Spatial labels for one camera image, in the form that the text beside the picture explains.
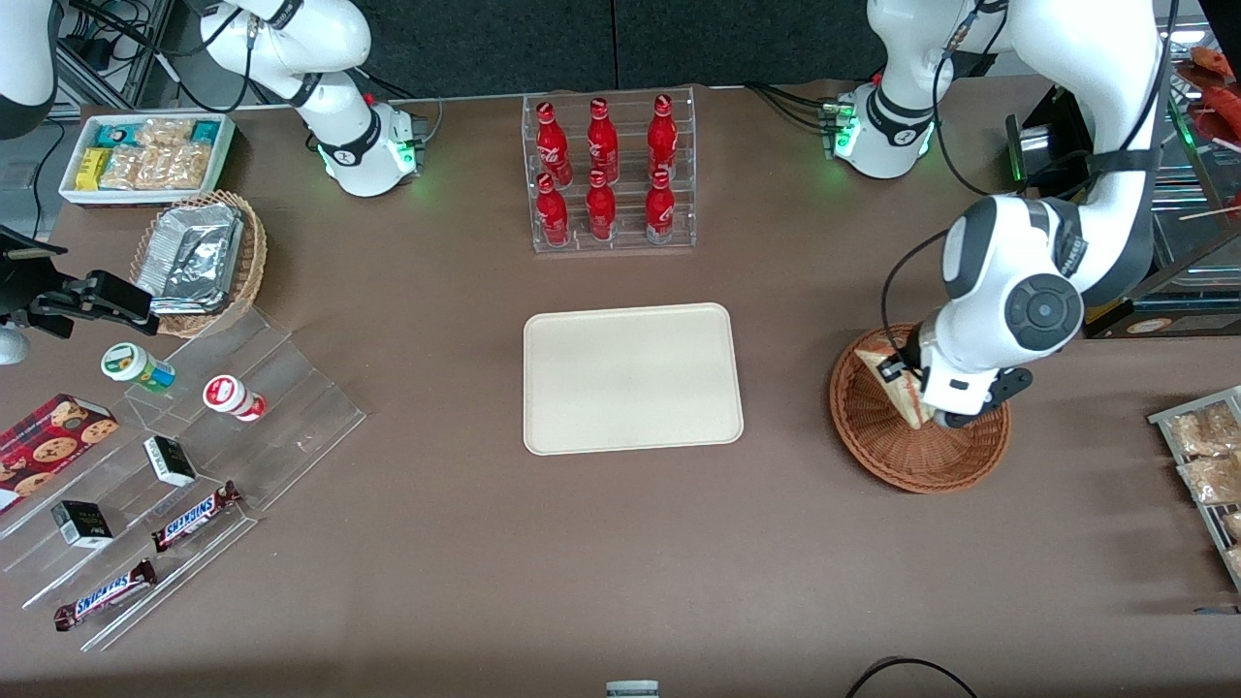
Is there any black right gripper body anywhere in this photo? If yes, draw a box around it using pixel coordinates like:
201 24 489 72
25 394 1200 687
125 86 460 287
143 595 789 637
0 228 77 339

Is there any triangle sandwich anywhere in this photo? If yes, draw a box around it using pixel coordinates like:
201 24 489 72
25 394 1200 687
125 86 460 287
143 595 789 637
858 334 939 430

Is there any round brown wicker basket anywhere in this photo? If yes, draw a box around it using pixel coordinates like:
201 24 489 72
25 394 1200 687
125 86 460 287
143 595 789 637
829 323 1011 495

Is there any oval tan wicker basket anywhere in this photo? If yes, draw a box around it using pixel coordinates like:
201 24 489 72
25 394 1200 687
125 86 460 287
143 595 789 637
129 190 269 339

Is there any cream plastic tray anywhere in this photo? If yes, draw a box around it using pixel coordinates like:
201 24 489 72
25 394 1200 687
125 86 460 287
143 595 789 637
523 302 745 457

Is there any green lid yogurt cup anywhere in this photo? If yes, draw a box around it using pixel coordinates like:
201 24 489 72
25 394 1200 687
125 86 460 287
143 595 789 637
101 343 177 394

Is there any silver foil bag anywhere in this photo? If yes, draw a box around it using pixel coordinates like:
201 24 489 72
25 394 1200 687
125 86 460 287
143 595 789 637
148 294 231 317
135 202 244 301

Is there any white snack bin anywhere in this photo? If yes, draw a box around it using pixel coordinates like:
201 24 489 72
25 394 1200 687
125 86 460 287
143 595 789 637
58 113 237 207

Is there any clear bag of crackers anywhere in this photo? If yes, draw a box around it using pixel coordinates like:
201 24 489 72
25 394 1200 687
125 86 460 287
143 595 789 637
102 145 211 191
136 118 195 152

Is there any red lid yogurt cup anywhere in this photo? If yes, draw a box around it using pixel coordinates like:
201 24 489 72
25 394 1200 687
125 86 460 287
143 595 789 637
203 374 268 422

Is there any red cookie box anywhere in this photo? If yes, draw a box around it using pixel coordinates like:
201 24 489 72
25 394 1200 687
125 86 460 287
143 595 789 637
0 394 119 515

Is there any small black box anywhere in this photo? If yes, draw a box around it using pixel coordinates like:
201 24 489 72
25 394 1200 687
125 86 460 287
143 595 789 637
143 435 198 488
50 500 114 550

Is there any grey metal snack rack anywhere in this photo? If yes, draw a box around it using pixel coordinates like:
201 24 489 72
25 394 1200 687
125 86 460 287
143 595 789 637
1148 386 1241 594

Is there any clear acrylic step display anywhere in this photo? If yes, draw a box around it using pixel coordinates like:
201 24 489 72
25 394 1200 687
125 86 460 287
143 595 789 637
0 308 367 652

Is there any snickers chocolate bar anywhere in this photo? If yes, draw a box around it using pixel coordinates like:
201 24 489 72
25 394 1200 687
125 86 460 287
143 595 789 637
151 481 243 554
53 559 158 633

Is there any red cola bottle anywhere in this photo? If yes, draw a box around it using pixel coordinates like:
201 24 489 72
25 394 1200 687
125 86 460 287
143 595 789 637
645 168 677 244
648 94 678 180
536 173 570 246
535 101 571 185
587 97 620 183
586 170 618 241

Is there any clear acrylic bottle rack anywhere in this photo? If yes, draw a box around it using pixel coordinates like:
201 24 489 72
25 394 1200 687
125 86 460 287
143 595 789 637
522 85 697 255

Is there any red food piece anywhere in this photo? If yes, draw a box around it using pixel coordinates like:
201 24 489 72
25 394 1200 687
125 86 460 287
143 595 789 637
1202 85 1241 146
1189 46 1240 80

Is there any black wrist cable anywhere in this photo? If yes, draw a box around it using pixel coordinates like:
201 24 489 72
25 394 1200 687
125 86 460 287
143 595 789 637
879 228 963 355

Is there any aluminium frame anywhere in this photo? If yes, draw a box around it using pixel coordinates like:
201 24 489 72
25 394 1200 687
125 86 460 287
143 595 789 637
56 0 177 110

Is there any black cable loop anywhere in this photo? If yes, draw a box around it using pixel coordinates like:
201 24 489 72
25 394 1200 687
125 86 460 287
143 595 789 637
843 656 980 698

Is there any black base cable bundle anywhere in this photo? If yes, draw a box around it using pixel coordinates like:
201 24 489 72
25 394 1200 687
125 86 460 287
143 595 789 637
745 81 837 134

